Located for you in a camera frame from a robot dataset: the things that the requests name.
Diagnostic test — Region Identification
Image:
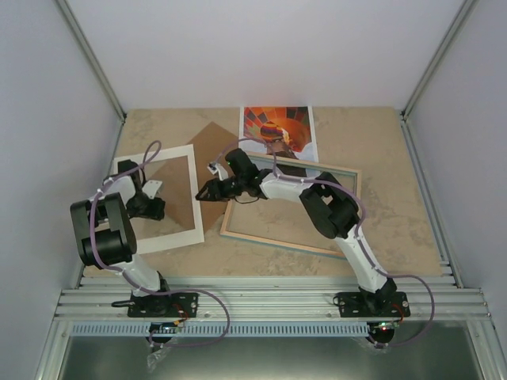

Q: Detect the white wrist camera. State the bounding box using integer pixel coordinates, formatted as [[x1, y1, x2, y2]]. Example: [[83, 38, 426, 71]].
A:
[[142, 180, 163, 200], [208, 161, 228, 181]]

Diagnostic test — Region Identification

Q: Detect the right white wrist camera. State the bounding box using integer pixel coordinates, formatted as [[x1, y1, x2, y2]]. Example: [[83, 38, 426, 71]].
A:
[[208, 161, 228, 181]]

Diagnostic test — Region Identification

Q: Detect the right small circuit board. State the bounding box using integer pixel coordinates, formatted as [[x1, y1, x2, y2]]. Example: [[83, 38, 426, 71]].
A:
[[372, 321, 399, 331]]

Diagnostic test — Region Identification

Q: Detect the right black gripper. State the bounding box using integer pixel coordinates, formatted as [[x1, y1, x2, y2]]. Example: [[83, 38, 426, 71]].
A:
[[196, 176, 246, 202]]

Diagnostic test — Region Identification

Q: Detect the white mat board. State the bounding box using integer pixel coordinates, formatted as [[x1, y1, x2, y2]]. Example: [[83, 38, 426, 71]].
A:
[[132, 145, 204, 254]]

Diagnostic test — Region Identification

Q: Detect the grey slotted cable duct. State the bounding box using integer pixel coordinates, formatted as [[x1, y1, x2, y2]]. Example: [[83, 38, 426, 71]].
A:
[[71, 321, 369, 338]]

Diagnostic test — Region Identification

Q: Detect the left small circuit board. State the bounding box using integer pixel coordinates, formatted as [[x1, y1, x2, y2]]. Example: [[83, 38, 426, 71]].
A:
[[148, 320, 185, 334]]

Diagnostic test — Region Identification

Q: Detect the clear plastic bag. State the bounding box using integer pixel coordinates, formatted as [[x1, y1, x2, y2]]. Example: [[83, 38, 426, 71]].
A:
[[147, 348, 167, 373]]

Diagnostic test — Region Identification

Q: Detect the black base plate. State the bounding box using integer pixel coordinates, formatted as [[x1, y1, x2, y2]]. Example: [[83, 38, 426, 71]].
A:
[[127, 292, 198, 319], [333, 291, 411, 317]]

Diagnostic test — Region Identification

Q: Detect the blue wooden picture frame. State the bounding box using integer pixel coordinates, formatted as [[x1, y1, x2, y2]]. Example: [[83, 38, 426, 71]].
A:
[[219, 152, 364, 260]]

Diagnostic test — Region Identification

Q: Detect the right aluminium corner post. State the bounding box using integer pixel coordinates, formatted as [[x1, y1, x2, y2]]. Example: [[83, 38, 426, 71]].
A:
[[400, 0, 479, 122]]

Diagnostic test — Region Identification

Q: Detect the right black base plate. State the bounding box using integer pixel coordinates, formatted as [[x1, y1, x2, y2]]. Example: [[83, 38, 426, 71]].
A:
[[333, 291, 411, 317]]

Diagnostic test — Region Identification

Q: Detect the aluminium corner post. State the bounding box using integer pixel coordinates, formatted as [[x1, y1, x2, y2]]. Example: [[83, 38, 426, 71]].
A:
[[400, 0, 479, 122], [54, 0, 127, 124]]

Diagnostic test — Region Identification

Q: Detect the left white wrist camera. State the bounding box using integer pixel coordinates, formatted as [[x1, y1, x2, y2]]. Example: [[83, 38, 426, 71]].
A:
[[142, 180, 163, 200]]

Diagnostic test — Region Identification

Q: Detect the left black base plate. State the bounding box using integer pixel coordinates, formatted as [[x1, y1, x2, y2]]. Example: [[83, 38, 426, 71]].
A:
[[127, 292, 198, 319]]

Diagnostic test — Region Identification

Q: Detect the hot air balloon photo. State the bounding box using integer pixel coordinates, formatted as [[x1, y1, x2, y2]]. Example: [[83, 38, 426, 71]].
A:
[[238, 106, 319, 162]]

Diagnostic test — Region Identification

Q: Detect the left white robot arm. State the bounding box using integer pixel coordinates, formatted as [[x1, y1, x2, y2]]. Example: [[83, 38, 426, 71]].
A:
[[70, 160, 173, 316]]

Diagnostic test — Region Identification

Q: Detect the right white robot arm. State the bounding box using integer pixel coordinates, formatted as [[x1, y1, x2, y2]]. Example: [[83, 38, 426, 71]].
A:
[[196, 149, 397, 316]]

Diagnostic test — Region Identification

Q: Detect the left aluminium corner post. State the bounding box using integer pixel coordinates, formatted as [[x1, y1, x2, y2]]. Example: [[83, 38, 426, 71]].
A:
[[54, 0, 127, 124]]

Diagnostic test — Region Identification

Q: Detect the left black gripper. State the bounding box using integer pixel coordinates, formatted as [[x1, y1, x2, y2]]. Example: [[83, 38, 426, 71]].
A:
[[128, 192, 167, 222]]

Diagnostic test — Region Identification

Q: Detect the aluminium rail base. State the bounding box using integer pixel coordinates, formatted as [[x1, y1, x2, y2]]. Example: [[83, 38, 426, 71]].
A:
[[55, 265, 490, 321]]

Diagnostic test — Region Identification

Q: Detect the clear plastic sheet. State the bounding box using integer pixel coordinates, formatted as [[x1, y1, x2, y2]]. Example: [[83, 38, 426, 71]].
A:
[[229, 156, 357, 254]]

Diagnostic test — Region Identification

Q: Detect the small circuit board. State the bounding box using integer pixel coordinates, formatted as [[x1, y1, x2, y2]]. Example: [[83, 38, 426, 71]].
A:
[[372, 321, 399, 331], [148, 320, 185, 334]]

